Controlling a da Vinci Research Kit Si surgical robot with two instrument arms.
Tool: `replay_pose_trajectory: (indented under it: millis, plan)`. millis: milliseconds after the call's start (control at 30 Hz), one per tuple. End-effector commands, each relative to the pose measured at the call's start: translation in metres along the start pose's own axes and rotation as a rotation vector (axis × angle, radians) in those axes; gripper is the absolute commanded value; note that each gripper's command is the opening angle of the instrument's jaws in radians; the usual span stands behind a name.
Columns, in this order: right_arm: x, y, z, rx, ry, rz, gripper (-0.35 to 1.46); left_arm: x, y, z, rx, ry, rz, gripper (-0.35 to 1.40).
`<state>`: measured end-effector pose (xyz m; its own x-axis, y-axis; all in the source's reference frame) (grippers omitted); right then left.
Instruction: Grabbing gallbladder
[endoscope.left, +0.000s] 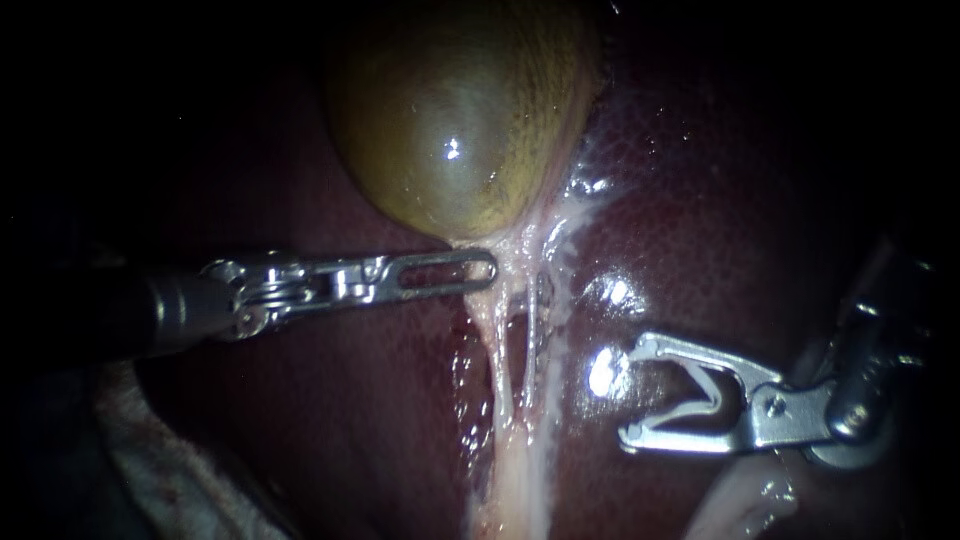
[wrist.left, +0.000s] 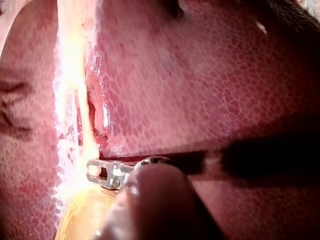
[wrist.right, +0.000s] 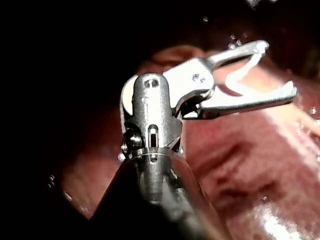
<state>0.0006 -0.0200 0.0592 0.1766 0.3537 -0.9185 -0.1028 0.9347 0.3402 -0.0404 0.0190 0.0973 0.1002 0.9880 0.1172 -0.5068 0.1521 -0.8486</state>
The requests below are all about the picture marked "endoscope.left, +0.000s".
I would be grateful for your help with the left arm instrument jaw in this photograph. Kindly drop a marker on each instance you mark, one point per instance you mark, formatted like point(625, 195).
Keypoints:
point(390, 271)

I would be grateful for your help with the left arm instrument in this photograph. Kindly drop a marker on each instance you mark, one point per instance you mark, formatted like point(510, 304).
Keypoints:
point(270, 292)

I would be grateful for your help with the right arm instrument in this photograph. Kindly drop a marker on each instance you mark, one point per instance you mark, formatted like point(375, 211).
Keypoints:
point(802, 412)

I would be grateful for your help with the right arm instrument jaw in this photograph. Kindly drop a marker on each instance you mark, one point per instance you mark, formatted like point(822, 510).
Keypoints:
point(735, 361)
point(690, 442)

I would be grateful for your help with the white clip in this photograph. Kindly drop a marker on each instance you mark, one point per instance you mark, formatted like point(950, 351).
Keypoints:
point(712, 394)

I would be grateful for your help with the dark left arm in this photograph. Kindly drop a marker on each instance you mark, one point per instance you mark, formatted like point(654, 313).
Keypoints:
point(112, 315)

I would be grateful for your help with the dark right arm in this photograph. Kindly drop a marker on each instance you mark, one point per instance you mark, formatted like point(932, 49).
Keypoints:
point(896, 274)

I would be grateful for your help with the gallbladder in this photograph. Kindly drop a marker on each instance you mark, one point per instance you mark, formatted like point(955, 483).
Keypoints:
point(450, 112)

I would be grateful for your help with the pale fatty tissue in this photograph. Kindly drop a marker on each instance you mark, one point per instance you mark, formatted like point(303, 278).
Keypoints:
point(739, 499)
point(525, 480)
point(172, 465)

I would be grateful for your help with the dark red liver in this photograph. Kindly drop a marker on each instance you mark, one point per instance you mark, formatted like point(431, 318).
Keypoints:
point(300, 420)

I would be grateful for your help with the thin tube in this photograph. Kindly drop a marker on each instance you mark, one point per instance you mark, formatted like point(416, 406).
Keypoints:
point(531, 352)
point(501, 375)

